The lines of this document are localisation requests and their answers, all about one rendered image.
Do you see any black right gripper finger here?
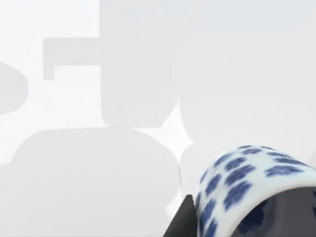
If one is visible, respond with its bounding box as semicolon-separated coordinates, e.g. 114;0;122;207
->
162;194;199;237

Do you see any white and blue patterned cup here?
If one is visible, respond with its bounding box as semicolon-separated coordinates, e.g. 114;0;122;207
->
195;144;316;237

